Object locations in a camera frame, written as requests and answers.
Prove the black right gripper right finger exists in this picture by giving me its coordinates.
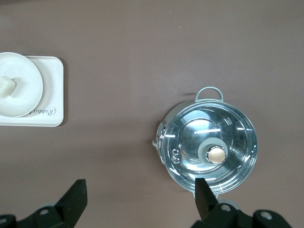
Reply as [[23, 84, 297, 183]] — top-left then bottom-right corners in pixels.
[[190, 177, 294, 228]]

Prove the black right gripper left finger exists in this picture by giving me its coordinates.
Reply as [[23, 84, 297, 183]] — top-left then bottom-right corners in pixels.
[[0, 179, 89, 228]]

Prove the white round plate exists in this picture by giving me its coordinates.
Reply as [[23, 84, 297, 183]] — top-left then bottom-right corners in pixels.
[[0, 52, 44, 118]]

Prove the white steamed bun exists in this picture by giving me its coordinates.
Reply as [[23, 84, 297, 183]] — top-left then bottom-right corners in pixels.
[[0, 76, 17, 97]]

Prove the glass pot lid with knob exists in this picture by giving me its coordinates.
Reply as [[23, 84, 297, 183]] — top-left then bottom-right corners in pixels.
[[160, 101, 258, 192]]

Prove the cream rectangular rabbit print tray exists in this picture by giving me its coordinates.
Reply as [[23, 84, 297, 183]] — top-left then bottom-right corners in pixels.
[[0, 55, 65, 127]]

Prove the grey pot with loop handles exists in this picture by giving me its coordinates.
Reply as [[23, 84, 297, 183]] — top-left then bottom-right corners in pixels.
[[152, 86, 258, 199]]

